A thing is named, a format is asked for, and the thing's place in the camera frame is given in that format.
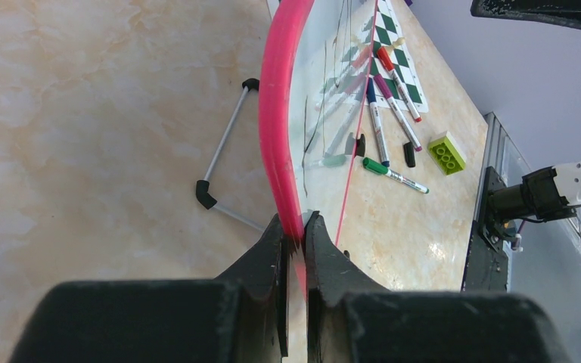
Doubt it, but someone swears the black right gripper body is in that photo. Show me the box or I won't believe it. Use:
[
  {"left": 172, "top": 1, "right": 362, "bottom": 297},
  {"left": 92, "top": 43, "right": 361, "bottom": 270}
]
[{"left": 471, "top": 0, "right": 581, "bottom": 30}]

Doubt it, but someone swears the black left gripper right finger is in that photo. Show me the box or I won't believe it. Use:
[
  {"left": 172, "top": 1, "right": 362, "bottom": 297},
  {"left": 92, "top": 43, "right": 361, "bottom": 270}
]
[{"left": 304, "top": 212, "right": 570, "bottom": 362}]

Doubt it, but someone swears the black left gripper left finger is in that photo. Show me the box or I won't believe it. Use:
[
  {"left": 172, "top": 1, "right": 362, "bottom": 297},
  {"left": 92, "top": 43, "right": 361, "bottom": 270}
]
[{"left": 11, "top": 217, "right": 288, "bottom": 362}]

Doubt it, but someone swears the black marker cap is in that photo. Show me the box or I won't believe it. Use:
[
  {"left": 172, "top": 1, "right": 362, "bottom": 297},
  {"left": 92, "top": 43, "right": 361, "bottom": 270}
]
[{"left": 403, "top": 142, "right": 416, "bottom": 168}]

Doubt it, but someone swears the pink framed whiteboard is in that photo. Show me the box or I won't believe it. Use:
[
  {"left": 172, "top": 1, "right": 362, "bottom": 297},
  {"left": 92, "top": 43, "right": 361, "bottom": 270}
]
[{"left": 195, "top": 0, "right": 379, "bottom": 302}]

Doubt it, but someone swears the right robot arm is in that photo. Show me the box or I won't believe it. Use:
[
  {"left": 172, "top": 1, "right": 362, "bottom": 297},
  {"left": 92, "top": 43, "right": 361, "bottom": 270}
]
[{"left": 471, "top": 1, "right": 581, "bottom": 223}]

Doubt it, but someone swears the green capped marker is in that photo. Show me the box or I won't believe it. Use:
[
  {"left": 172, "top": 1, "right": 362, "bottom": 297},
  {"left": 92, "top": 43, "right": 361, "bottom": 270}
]
[{"left": 362, "top": 157, "right": 430, "bottom": 194}]

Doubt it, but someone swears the green white lego block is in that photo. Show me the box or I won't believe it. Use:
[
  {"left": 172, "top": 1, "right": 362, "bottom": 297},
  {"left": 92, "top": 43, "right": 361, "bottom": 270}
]
[{"left": 427, "top": 131, "right": 466, "bottom": 175}]

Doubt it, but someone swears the cream chess pawn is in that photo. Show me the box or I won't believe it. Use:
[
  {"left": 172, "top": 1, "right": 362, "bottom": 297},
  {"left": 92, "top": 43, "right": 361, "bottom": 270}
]
[{"left": 385, "top": 37, "right": 405, "bottom": 52}]

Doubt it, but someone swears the green white chessboard mat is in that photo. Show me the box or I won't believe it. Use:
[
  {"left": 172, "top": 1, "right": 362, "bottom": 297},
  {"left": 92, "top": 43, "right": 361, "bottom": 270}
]
[{"left": 265, "top": 0, "right": 430, "bottom": 114}]

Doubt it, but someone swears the red capped marker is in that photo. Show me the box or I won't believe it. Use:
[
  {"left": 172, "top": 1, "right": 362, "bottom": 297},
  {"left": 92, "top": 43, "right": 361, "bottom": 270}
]
[{"left": 376, "top": 47, "right": 422, "bottom": 123}]

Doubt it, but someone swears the purple capped marker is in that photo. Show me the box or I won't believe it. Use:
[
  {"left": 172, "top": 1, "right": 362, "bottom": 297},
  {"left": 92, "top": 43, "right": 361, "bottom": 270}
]
[{"left": 373, "top": 74, "right": 422, "bottom": 152}]

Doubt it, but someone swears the blue capped marker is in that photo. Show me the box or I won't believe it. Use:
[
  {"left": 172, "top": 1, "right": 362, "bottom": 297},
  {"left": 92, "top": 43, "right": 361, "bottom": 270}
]
[{"left": 366, "top": 78, "right": 390, "bottom": 167}]

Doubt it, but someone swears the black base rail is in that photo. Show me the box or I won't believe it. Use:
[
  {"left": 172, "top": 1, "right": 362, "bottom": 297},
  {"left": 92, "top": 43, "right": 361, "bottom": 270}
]
[{"left": 461, "top": 166, "right": 508, "bottom": 292}]

